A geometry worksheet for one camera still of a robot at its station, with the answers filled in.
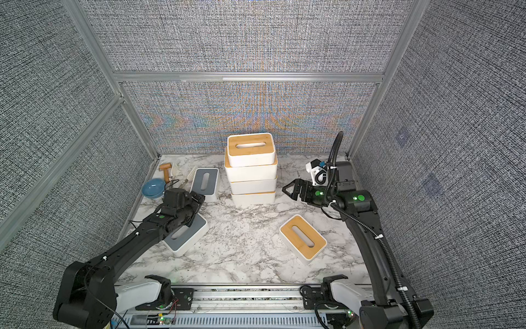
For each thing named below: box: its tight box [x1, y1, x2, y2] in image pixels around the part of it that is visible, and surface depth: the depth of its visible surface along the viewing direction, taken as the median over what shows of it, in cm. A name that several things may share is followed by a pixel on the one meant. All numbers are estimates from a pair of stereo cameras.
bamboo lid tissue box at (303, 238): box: [279, 213, 329, 265], surface depth 85 cm
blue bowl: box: [141, 178, 166, 199], surface depth 105 cm
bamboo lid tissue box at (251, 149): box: [227, 132, 277, 168], surface depth 78 cm
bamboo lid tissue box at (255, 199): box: [231, 191, 277, 209], surface depth 99 cm
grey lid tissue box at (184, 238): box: [161, 212, 209, 258], surface depth 84 cm
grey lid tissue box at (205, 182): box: [189, 167, 220, 203], surface depth 105 cm
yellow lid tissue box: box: [230, 178, 278, 195], surface depth 88 cm
